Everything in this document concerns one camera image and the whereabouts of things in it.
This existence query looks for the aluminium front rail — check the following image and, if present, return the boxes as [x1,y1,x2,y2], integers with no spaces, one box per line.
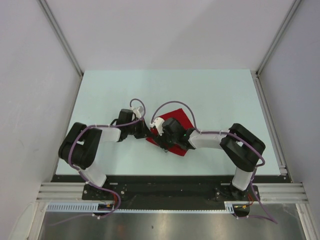
[36,182,309,204]

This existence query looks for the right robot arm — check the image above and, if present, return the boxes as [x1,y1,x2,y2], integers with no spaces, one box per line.
[150,117,266,201]

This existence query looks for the red cloth napkin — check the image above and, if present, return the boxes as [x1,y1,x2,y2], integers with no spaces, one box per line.
[146,108,195,157]

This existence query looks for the aluminium frame post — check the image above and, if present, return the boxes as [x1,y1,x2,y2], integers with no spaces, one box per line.
[255,0,303,76]
[36,0,84,79]

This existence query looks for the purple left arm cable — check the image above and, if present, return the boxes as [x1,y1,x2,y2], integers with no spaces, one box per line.
[48,98,147,226]

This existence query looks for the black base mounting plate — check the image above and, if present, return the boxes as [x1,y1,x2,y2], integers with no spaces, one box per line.
[51,175,291,203]

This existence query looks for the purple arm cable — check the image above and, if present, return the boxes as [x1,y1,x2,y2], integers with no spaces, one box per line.
[149,100,278,225]
[48,98,147,226]

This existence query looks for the left aluminium frame post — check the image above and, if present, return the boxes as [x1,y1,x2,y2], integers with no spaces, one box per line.
[36,0,84,79]

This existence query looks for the right aluminium frame post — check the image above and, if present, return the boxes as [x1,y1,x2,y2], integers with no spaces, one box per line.
[255,0,303,76]

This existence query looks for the white slotted cable duct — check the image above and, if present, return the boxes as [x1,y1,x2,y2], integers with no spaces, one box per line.
[46,201,237,215]

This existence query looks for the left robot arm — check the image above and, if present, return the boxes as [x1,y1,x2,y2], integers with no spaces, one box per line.
[58,106,150,200]

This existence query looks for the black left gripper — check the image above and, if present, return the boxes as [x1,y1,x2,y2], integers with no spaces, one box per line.
[126,117,154,140]

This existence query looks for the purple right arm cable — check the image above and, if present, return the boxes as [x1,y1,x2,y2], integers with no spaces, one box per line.
[149,100,278,225]

